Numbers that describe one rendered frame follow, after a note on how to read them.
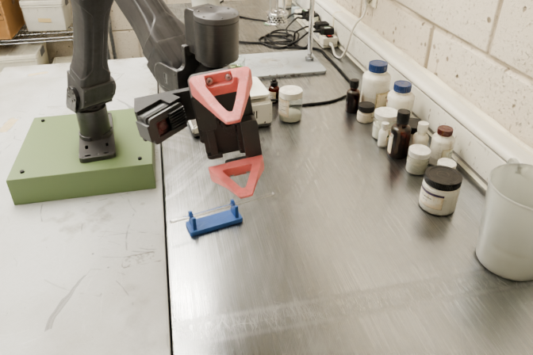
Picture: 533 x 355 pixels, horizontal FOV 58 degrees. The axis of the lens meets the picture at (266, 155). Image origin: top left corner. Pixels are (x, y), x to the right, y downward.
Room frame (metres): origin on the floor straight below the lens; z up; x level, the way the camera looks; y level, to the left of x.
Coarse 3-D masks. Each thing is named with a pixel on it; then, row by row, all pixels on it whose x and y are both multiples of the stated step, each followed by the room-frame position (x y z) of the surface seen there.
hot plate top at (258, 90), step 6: (252, 78) 1.15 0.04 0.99; (258, 78) 1.15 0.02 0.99; (252, 84) 1.11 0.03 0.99; (258, 84) 1.11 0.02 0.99; (252, 90) 1.08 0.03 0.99; (258, 90) 1.08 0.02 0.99; (264, 90) 1.08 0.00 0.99; (252, 96) 1.04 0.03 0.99; (258, 96) 1.05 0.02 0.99; (264, 96) 1.05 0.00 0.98
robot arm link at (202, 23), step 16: (192, 16) 0.60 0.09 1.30; (208, 16) 0.58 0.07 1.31; (224, 16) 0.58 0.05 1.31; (192, 32) 0.60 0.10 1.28; (208, 32) 0.57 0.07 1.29; (224, 32) 0.57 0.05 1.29; (192, 48) 0.61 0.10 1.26; (208, 48) 0.57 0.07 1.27; (224, 48) 0.57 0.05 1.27; (160, 64) 0.62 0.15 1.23; (192, 64) 0.61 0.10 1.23; (208, 64) 0.57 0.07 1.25; (224, 64) 0.57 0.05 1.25; (160, 80) 0.63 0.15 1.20; (176, 80) 0.60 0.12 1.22
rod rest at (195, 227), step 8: (232, 200) 0.70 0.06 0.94; (232, 208) 0.69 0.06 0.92; (208, 216) 0.69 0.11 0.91; (216, 216) 0.69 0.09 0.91; (224, 216) 0.69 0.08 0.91; (232, 216) 0.69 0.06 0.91; (240, 216) 0.69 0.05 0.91; (192, 224) 0.65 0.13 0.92; (200, 224) 0.66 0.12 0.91; (208, 224) 0.66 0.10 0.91; (216, 224) 0.66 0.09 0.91; (224, 224) 0.67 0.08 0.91; (232, 224) 0.67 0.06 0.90; (192, 232) 0.64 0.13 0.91; (200, 232) 0.65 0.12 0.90
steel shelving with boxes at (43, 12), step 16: (0, 0) 2.78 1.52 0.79; (16, 0) 3.05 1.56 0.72; (32, 0) 2.94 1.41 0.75; (48, 0) 2.93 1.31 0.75; (64, 0) 3.00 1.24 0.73; (0, 16) 2.77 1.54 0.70; (16, 16) 2.97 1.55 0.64; (32, 16) 2.91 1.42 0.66; (48, 16) 2.92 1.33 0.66; (64, 16) 2.95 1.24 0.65; (0, 32) 2.77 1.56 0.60; (16, 32) 2.88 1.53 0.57; (112, 32) 3.24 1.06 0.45; (0, 48) 2.92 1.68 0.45; (16, 48) 2.93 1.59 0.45; (32, 48) 2.93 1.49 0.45; (112, 48) 3.24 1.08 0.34; (0, 64) 2.77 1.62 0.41; (16, 64) 2.79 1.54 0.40; (32, 64) 2.81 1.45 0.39
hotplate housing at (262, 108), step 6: (252, 102) 1.05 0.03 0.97; (258, 102) 1.05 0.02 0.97; (264, 102) 1.05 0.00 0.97; (270, 102) 1.06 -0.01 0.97; (252, 108) 1.04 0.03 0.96; (258, 108) 1.04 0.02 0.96; (264, 108) 1.05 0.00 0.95; (270, 108) 1.05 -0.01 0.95; (258, 114) 1.04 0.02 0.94; (264, 114) 1.05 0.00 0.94; (270, 114) 1.05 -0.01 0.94; (258, 120) 1.04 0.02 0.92; (264, 120) 1.05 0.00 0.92; (270, 120) 1.05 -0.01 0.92; (192, 126) 1.01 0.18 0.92; (258, 126) 1.04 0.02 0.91; (198, 132) 1.00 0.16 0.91
